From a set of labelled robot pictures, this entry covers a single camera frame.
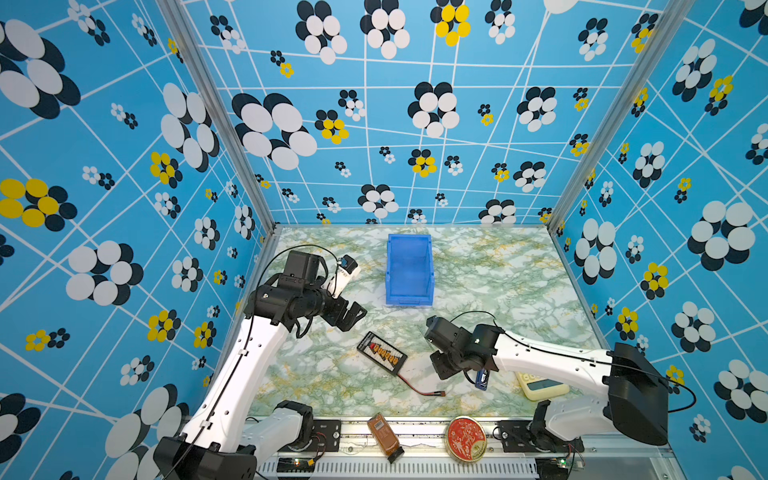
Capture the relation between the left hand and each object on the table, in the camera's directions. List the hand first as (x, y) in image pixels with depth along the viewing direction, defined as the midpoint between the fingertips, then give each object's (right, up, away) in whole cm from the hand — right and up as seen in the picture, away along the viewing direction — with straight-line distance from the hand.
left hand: (351, 299), depth 73 cm
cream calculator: (+49, -24, +5) cm, 55 cm away
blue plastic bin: (+16, +5, +34) cm, 38 cm away
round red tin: (+28, -33, -2) cm, 43 cm away
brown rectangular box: (+8, -33, -2) cm, 34 cm away
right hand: (+23, -19, +8) cm, 31 cm away
